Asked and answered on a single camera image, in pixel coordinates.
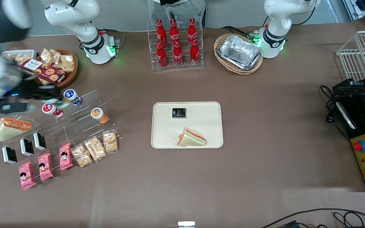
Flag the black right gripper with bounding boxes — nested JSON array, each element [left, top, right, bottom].
[[16, 81, 64, 105]]

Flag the red gum bottle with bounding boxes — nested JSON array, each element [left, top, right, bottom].
[[42, 103, 64, 119]]

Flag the blue gum bottle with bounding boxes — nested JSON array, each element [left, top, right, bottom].
[[63, 89, 83, 106]]

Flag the orange gum bottle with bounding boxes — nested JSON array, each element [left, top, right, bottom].
[[91, 107, 109, 124]]

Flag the cream plastic tray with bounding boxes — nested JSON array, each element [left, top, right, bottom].
[[151, 101, 224, 149]]

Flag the brown wicker basket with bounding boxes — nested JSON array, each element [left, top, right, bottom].
[[35, 48, 78, 89]]

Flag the red cookie box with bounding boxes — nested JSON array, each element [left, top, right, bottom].
[[20, 59, 66, 84]]

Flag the clear acrylic stepped display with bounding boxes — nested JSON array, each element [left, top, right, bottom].
[[0, 90, 122, 182]]

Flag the white rectangular container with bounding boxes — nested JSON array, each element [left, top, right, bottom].
[[1, 50, 37, 65]]

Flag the wrapped triangle sandwich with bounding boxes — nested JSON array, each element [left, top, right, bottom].
[[0, 117, 32, 142], [175, 128, 207, 147]]

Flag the pink snack packet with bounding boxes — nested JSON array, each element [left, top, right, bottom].
[[59, 143, 74, 171], [38, 153, 54, 181], [18, 161, 37, 190]]

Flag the clear peanut brittle packet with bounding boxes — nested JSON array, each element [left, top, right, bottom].
[[102, 131, 119, 154], [84, 137, 107, 162], [72, 144, 93, 168]]

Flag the clear acrylic bottle rack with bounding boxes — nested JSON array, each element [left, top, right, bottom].
[[147, 20, 204, 71]]

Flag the red cola bottle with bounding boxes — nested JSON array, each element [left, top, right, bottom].
[[173, 41, 183, 66], [156, 19, 167, 48], [190, 39, 200, 66], [170, 19, 180, 46], [188, 18, 198, 45], [156, 42, 168, 68]]

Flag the person in grey trousers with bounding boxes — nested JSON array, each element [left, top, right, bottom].
[[148, 0, 209, 28]]

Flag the light wicker basket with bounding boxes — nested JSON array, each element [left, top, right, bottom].
[[214, 33, 264, 75]]

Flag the stacked aluminium foil trays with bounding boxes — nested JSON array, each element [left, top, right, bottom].
[[218, 35, 262, 71]]

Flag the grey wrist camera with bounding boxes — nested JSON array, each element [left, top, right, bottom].
[[0, 102, 28, 115]]

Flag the grey base cable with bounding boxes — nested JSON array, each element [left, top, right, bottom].
[[99, 29, 126, 48]]

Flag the black base cable bundle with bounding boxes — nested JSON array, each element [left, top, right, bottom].
[[222, 26, 260, 41]]

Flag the black power cable with plug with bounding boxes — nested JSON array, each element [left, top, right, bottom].
[[320, 85, 340, 124]]

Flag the black floor cable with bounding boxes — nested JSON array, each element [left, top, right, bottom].
[[260, 208, 365, 228]]

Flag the white wire basket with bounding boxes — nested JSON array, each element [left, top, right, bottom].
[[336, 30, 365, 82]]

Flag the metal shelf frame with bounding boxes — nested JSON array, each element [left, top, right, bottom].
[[343, 0, 365, 29]]

